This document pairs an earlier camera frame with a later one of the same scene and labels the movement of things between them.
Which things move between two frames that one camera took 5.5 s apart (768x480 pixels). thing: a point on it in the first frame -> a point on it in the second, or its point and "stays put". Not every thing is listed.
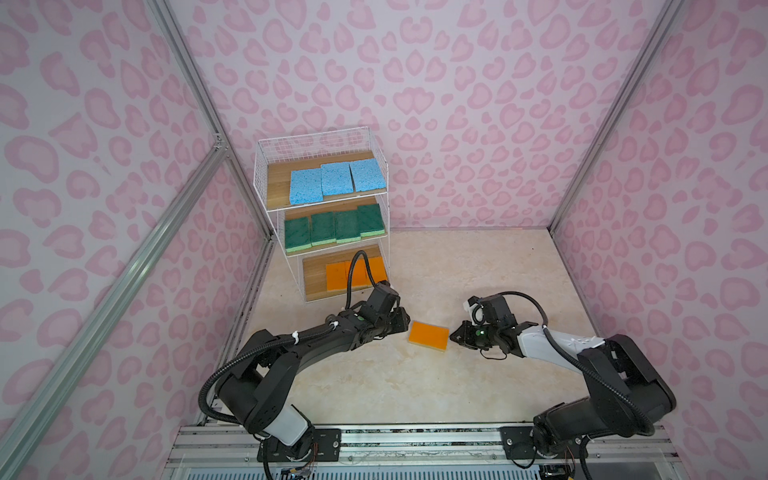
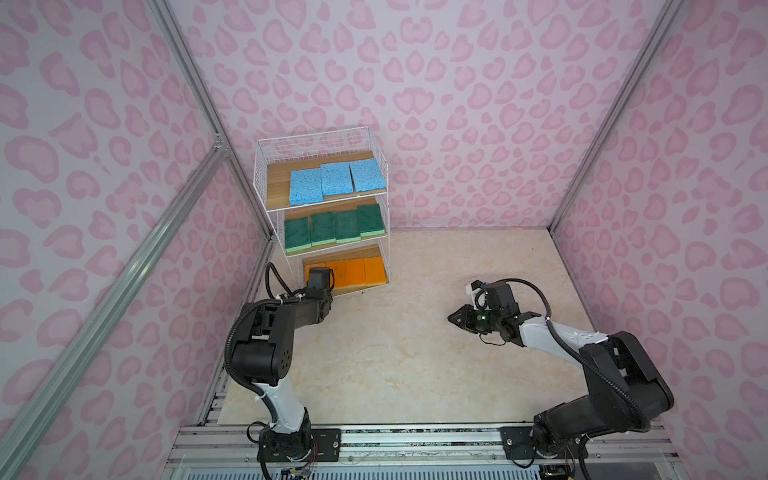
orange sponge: (337, 276) stays put
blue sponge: (306, 186) stays put
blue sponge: (367, 175) stays put
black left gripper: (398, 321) -> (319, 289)
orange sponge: (430, 335) -> (308, 269)
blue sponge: (336, 178) stays put
